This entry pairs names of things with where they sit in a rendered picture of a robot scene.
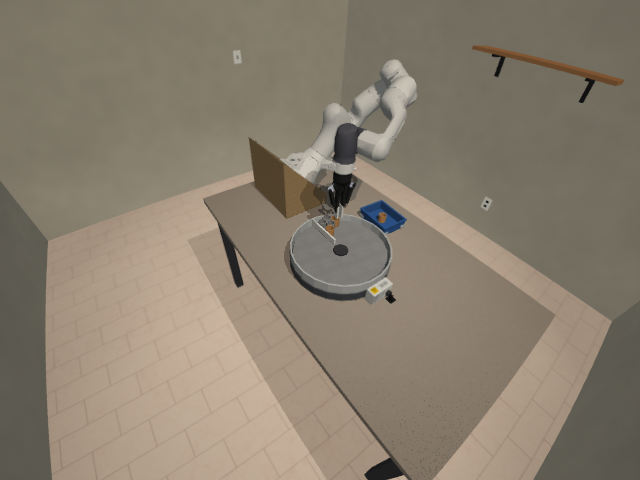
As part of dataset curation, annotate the blue open crate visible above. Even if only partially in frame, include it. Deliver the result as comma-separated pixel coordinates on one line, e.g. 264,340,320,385
359,200,407,235

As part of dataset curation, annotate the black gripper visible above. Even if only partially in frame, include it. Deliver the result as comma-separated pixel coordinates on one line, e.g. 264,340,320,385
326,171,356,219

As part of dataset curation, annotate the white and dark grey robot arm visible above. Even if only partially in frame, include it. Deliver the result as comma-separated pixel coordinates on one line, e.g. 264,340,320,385
280,59,417,184

